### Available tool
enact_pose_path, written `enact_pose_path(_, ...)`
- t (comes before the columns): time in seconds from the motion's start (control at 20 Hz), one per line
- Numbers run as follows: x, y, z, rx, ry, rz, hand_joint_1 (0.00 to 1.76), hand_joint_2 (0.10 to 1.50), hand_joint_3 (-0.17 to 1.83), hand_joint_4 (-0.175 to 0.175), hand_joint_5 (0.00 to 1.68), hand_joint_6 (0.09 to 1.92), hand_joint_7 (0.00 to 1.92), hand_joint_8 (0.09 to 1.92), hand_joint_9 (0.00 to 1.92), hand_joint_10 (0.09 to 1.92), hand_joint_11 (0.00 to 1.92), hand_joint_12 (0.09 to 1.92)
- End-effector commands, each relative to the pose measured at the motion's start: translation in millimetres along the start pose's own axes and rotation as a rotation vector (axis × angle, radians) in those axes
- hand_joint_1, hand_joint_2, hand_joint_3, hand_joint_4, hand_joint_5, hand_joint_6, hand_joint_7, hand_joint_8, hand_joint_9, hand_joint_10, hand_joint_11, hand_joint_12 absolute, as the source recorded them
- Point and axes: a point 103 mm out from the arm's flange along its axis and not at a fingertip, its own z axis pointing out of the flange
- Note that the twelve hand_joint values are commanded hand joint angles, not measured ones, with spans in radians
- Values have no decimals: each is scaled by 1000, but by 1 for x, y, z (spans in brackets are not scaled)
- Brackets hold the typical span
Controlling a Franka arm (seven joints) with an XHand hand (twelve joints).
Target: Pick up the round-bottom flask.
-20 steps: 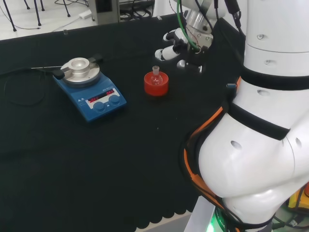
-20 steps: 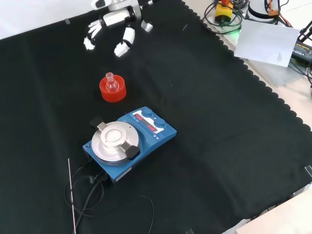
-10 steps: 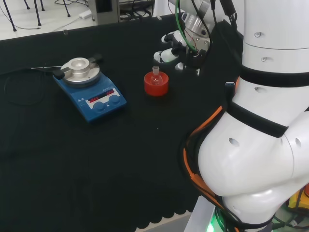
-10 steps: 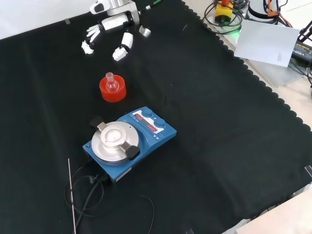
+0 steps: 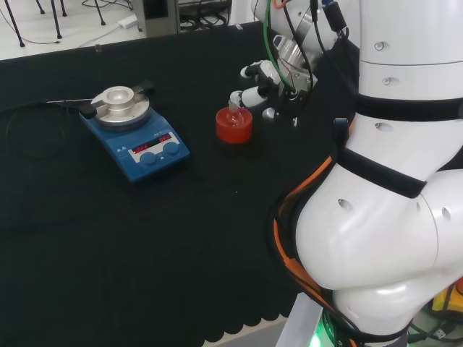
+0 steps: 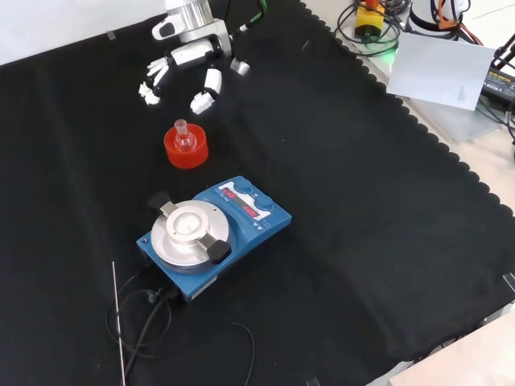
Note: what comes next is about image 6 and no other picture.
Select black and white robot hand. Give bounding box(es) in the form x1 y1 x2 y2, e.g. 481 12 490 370
138 18 251 116

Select clear round-bottom glass flask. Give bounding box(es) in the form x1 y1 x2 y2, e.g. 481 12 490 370
173 118 198 154

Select red ribbed flask stand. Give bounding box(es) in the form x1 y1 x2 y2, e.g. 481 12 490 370
163 124 209 170

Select yellow stop button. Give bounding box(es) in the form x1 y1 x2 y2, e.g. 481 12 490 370
355 0 389 38

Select heater with blue base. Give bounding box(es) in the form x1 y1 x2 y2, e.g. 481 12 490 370
136 175 293 304

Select black bench cloth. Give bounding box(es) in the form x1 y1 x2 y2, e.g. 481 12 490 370
0 0 515 386

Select pale board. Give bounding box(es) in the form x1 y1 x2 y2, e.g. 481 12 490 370
385 31 497 111

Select thin steel probe rod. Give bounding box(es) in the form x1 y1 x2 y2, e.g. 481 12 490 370
111 261 127 386

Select black power adapter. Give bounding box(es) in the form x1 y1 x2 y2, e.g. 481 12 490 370
480 67 515 103

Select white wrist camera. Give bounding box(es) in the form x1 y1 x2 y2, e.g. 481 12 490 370
151 19 182 42

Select green robot cable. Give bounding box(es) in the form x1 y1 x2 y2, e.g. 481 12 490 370
230 0 270 39

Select black cables at stop button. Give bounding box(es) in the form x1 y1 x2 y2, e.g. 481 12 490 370
333 0 404 58

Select black heater power cable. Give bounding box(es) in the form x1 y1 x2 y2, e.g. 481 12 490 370
105 267 182 386

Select thin black probe cable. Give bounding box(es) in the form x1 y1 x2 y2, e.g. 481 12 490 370
232 321 257 386

